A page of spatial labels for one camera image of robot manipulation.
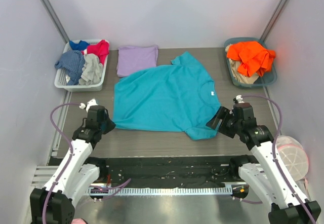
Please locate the left aluminium corner post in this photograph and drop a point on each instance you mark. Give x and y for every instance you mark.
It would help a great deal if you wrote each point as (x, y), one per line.
(55, 19)

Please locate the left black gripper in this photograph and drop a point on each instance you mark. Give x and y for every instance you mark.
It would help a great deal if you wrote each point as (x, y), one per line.
(107, 123)

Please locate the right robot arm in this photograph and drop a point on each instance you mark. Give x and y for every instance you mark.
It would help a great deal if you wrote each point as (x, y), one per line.
(264, 171)

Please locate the pink cloth at bottom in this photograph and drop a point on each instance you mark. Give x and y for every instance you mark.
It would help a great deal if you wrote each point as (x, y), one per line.
(78, 221)

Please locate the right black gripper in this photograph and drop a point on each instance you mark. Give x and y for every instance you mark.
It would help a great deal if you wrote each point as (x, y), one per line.
(223, 121)

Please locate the white round mesh hamper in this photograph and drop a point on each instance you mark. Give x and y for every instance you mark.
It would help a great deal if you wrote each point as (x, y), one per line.
(293, 156)

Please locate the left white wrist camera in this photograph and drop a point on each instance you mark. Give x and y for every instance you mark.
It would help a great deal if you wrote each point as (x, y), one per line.
(86, 106)

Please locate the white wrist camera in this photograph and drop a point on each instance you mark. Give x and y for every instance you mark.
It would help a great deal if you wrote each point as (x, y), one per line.
(238, 99)
(86, 106)

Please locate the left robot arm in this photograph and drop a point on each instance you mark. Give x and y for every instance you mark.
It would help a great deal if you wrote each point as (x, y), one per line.
(56, 201)

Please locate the slotted cable duct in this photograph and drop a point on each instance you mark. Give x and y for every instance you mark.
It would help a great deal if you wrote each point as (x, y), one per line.
(227, 190)

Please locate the right aluminium corner post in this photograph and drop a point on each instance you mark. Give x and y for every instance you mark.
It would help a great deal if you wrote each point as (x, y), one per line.
(274, 18)

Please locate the aluminium frame rails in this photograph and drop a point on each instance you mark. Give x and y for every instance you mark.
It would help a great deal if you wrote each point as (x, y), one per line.
(42, 175)

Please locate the aluminium corner post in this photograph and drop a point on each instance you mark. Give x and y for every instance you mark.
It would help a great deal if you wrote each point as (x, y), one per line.
(55, 19)
(274, 18)

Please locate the red t shirt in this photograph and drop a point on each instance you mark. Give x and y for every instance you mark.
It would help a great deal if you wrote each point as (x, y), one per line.
(101, 50)

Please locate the folded lavender t shirt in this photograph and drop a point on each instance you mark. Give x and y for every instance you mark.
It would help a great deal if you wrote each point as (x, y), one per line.
(132, 59)

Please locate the orange t shirt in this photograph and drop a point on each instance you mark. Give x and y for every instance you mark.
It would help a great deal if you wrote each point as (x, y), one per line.
(265, 58)

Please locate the teal plastic basket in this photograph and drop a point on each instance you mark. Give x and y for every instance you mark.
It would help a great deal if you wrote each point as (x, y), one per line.
(266, 80)

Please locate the grey t shirt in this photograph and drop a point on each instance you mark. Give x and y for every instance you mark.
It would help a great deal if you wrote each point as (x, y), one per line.
(91, 71)

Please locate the royal blue t shirt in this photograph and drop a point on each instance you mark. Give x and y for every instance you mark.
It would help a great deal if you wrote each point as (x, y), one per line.
(79, 46)

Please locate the teal t shirt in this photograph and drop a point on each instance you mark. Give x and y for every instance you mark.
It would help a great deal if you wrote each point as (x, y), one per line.
(179, 97)

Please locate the beige garment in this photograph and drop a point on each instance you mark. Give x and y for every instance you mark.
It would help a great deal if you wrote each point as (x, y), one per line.
(242, 58)

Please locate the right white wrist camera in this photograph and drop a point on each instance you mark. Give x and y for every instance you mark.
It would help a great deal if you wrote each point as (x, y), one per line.
(238, 99)

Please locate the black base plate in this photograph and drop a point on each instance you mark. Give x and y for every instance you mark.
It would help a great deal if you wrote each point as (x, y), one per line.
(166, 172)

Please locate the blue checked shirt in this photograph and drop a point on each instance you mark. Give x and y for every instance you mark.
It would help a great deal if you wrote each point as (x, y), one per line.
(72, 61)

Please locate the white plastic basket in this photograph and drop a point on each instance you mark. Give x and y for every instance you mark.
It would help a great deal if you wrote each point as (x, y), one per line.
(60, 78)

